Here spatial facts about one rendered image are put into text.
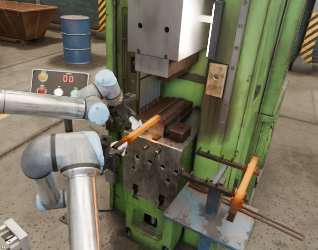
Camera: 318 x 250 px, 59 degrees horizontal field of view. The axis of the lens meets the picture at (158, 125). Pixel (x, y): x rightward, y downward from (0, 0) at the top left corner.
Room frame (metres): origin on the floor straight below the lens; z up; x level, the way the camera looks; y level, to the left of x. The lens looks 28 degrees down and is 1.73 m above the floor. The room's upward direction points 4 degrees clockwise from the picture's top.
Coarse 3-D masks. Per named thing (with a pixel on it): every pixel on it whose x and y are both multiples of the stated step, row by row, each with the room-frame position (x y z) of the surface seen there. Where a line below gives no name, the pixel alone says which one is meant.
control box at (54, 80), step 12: (36, 72) 1.58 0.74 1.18; (48, 72) 1.58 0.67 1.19; (60, 72) 1.58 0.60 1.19; (72, 72) 1.59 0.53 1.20; (36, 84) 1.55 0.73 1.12; (48, 84) 1.55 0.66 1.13; (60, 84) 1.55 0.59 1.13; (72, 84) 1.55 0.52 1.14; (84, 84) 1.55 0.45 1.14; (84, 120) 1.45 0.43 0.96
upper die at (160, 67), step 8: (136, 56) 1.47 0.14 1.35; (144, 56) 1.44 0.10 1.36; (152, 56) 1.43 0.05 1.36; (192, 56) 1.66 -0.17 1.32; (136, 64) 1.47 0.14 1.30; (144, 64) 1.44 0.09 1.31; (152, 64) 1.42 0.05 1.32; (160, 64) 1.40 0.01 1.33; (168, 64) 1.38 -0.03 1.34; (176, 64) 1.46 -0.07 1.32; (184, 64) 1.56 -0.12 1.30; (144, 72) 1.44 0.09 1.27; (152, 72) 1.42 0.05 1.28; (160, 72) 1.40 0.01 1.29; (168, 72) 1.38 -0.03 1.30; (176, 72) 1.47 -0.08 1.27
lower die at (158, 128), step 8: (160, 104) 1.70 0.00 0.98; (168, 104) 1.69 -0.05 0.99; (144, 112) 1.56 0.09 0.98; (152, 112) 1.55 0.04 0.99; (160, 112) 1.54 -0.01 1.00; (168, 112) 1.54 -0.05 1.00; (144, 120) 1.44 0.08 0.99; (160, 120) 1.44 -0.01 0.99; (168, 120) 1.45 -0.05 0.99; (176, 120) 1.53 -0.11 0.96; (136, 128) 1.46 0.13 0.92; (152, 128) 1.41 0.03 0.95; (160, 128) 1.39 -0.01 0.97
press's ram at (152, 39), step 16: (128, 0) 1.49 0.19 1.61; (144, 0) 1.45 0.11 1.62; (160, 0) 1.41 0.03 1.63; (176, 0) 1.37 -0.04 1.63; (192, 0) 1.45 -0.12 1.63; (208, 0) 1.65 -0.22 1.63; (128, 16) 1.49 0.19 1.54; (144, 16) 1.45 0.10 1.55; (160, 16) 1.41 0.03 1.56; (176, 16) 1.37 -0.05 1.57; (192, 16) 1.47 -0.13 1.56; (208, 16) 1.50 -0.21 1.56; (128, 32) 1.49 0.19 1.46; (144, 32) 1.45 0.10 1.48; (160, 32) 1.41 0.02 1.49; (176, 32) 1.37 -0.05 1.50; (192, 32) 1.49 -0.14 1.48; (208, 32) 1.71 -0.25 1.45; (128, 48) 1.49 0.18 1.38; (144, 48) 1.44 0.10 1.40; (160, 48) 1.40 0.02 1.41; (176, 48) 1.36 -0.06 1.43; (192, 48) 1.51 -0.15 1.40
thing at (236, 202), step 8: (256, 160) 1.12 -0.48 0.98; (248, 168) 1.05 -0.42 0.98; (248, 176) 0.99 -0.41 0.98; (240, 184) 0.93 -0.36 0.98; (248, 184) 0.96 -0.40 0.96; (240, 192) 0.88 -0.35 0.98; (232, 200) 0.83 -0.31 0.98; (240, 200) 0.82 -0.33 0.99; (232, 208) 0.78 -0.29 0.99; (240, 208) 0.82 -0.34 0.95; (232, 216) 0.75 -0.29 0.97
